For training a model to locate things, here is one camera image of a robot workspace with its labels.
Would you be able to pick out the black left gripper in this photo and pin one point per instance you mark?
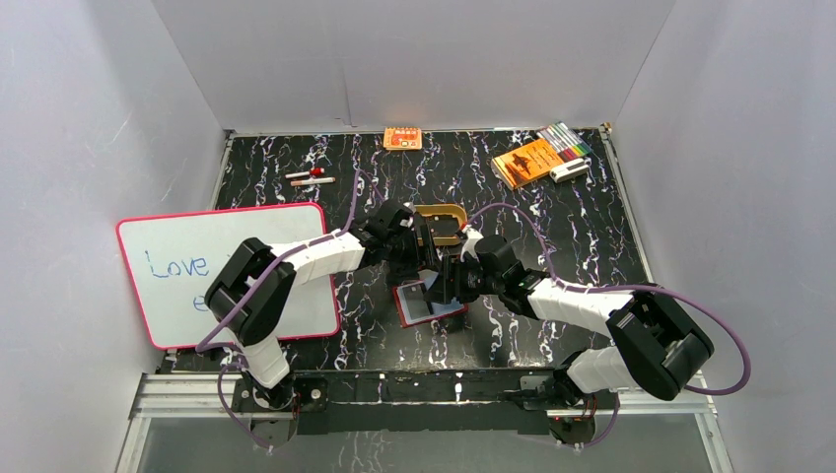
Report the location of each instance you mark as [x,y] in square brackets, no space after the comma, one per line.
[422,236]

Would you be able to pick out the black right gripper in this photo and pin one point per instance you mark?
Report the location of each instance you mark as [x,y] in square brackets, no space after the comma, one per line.
[444,289]

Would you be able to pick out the black VIP card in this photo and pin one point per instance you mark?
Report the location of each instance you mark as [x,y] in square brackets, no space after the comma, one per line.
[415,304]

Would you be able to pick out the red leather card holder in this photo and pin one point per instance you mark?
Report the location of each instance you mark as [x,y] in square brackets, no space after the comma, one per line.
[438,311]

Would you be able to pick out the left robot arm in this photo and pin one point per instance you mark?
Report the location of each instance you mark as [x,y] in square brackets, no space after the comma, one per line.
[249,295]

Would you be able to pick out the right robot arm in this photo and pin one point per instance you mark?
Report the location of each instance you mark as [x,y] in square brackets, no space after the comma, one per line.
[654,344]

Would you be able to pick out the tan oval tray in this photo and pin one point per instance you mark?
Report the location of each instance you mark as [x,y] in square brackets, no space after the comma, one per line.
[443,221]

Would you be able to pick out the small orange spiral notepad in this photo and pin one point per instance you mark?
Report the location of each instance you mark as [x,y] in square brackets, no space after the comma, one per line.
[403,139]

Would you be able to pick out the orange capped white marker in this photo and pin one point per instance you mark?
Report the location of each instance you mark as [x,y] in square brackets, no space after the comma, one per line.
[312,181]

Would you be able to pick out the orange yellow book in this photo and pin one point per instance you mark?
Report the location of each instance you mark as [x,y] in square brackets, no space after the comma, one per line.
[526,163]

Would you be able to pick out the red capped white marker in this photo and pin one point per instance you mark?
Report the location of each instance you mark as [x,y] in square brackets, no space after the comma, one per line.
[310,173]

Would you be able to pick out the white stapler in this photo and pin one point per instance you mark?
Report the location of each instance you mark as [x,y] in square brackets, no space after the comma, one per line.
[569,170]

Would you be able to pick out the pack of coloured markers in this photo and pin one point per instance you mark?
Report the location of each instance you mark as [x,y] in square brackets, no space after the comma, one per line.
[568,144]

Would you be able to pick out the pink framed whiteboard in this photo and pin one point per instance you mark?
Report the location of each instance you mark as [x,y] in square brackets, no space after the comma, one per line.
[173,259]

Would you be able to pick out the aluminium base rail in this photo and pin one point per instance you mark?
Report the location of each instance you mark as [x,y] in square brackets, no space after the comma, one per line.
[389,421]

